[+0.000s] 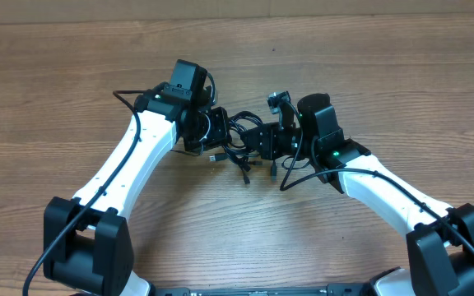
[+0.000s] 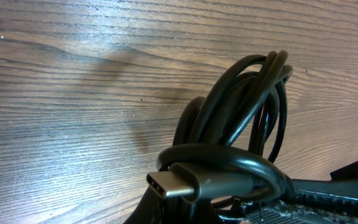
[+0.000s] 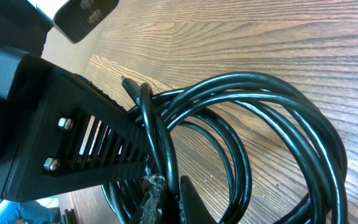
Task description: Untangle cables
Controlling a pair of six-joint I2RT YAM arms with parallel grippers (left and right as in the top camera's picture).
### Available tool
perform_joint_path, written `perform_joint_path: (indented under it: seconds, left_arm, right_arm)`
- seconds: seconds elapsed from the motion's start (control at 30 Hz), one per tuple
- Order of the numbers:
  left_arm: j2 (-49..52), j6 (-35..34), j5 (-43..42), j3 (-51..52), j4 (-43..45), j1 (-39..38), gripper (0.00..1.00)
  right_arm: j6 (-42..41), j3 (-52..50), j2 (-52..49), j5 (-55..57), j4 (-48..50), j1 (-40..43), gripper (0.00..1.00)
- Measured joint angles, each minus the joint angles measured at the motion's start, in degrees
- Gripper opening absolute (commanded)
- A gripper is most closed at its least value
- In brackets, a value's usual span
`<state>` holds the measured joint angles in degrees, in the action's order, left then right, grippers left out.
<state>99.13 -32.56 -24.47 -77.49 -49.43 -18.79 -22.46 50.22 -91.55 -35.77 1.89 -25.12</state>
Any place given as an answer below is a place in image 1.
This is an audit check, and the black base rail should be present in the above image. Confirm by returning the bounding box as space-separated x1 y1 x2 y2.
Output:
149 283 375 296

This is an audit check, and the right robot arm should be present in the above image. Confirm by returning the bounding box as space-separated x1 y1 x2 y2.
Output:
240 92 474 295

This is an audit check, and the black USB cable coil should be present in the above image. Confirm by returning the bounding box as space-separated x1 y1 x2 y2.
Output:
208 110 264 185

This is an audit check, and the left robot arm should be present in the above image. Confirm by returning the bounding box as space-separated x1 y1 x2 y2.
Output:
32 60 227 296

